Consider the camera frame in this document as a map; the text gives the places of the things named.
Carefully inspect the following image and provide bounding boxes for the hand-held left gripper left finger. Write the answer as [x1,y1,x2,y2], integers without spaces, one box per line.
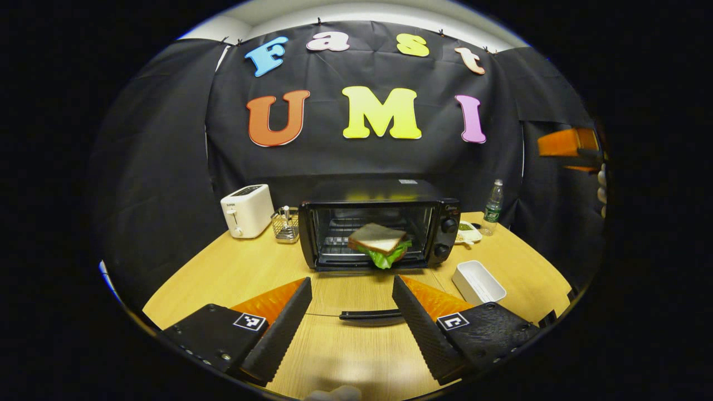
[162,277,312,386]

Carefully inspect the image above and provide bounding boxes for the black backdrop cloth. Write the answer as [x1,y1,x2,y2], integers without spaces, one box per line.
[89,21,608,312]

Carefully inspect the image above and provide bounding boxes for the metal wire basket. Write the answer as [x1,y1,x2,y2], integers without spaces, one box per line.
[271,207,300,244]

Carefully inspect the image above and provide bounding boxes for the white rectangular tray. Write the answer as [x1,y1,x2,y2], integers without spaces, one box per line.
[452,260,507,305]

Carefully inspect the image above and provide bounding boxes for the white toaster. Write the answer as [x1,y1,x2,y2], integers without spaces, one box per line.
[220,184,275,239]

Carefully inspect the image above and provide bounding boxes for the black electric oven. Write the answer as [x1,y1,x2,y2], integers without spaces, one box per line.
[298,178,462,327]

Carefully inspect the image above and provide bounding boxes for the sandwich with lettuce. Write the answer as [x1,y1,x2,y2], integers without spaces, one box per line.
[348,223,413,270]

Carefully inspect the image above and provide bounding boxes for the clear water bottle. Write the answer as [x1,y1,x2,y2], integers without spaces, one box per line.
[481,179,504,236]

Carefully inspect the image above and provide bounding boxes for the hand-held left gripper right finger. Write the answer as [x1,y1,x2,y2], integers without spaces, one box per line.
[392,275,541,386]

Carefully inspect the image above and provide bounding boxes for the white divided dish with seeds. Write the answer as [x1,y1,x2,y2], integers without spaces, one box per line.
[457,221,483,246]

